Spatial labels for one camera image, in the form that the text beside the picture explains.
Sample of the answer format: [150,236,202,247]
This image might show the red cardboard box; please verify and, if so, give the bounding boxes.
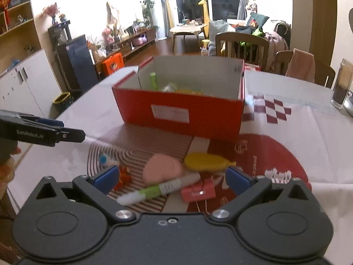
[111,55,246,144]

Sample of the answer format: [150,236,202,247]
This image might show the wooden tv cabinet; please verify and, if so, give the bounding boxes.
[93,27,157,64]

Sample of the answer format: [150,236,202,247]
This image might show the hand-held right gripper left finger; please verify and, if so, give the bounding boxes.
[33,166,136,223]

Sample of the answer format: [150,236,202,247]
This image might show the wooden dining chair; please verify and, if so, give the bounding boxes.
[275,50,336,88]
[215,32,270,71]

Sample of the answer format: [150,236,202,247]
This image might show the yellow rim trash bin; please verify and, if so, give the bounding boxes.
[53,92,74,112]

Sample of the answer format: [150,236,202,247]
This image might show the pink flower vase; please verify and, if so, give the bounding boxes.
[40,2,61,25]

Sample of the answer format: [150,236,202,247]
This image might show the black shelf stand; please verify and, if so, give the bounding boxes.
[48,20,73,61]

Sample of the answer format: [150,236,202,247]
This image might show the small red orange toy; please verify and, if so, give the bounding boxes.
[114,165,132,191]

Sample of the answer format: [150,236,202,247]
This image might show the white red printed tablecloth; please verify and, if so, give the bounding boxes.
[83,92,353,216]

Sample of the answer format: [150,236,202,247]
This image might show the white green marker pen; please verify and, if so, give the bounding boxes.
[117,173,201,205]

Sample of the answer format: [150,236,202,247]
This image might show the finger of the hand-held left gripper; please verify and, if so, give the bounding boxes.
[17,113,64,129]
[54,128,86,144]

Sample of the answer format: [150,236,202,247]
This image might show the orange cardboard box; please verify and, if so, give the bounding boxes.
[101,53,125,75]

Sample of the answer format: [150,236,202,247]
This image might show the green potted plant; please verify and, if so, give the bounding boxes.
[142,0,156,28]

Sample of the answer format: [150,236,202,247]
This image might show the white cabinet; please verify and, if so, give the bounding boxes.
[0,49,63,122]

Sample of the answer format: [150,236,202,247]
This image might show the yellow banana toy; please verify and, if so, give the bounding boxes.
[184,152,237,171]

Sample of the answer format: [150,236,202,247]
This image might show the grey sofa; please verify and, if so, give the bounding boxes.
[227,12,292,51]

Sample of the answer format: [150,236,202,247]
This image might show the grey desk lamp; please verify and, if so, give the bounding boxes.
[343,8,353,117]

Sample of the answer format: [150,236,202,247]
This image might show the wooden bookshelf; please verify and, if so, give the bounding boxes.
[0,0,42,74]

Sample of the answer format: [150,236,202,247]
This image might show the wooden door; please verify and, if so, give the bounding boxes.
[308,0,338,74]

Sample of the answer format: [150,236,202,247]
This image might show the wooden coffee table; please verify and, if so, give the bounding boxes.
[169,23,207,52]

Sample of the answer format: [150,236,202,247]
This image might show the floral cloth cover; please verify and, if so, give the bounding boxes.
[107,1,139,32]

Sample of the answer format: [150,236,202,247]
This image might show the white standing air conditioner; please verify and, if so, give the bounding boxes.
[146,0,166,41]

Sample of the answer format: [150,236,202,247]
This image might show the yellow giraffe toy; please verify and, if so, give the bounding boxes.
[198,0,211,23]

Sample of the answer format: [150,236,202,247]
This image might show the person's left hand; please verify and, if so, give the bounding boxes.
[0,147,23,184]

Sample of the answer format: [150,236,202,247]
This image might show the white plastic bag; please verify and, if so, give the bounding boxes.
[208,20,229,57]

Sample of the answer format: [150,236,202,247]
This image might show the pink round puff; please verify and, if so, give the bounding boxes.
[143,153,185,185]

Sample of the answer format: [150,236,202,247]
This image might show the glass bottle with dark liquid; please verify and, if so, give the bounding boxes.
[330,59,353,110]

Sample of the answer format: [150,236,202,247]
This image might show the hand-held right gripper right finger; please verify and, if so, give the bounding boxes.
[210,166,315,224]

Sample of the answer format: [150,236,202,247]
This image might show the pink towel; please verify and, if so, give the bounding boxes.
[285,48,315,83]

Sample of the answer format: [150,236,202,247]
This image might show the red knot ornament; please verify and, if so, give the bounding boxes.
[0,0,13,31]

